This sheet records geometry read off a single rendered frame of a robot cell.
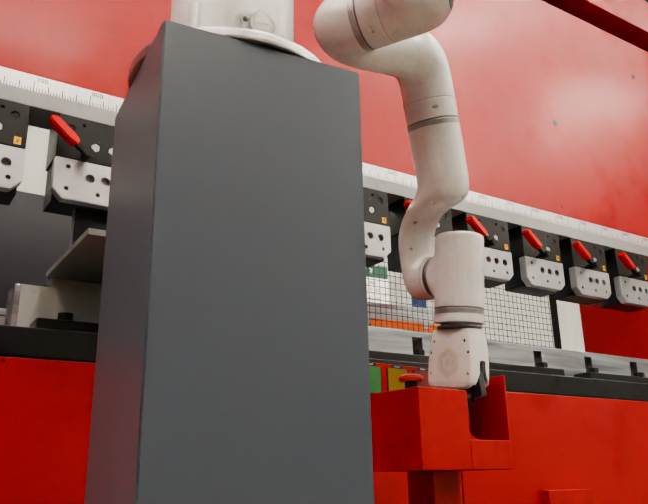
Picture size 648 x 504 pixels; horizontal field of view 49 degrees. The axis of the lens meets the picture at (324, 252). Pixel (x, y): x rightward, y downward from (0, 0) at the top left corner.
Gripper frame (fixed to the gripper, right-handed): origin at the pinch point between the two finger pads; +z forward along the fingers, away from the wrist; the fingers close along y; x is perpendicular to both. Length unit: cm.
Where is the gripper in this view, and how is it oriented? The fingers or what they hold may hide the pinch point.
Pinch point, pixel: (459, 420)
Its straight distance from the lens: 124.1
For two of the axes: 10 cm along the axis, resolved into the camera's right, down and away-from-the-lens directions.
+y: 6.1, -1.2, -7.9
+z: -0.3, 9.8, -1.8
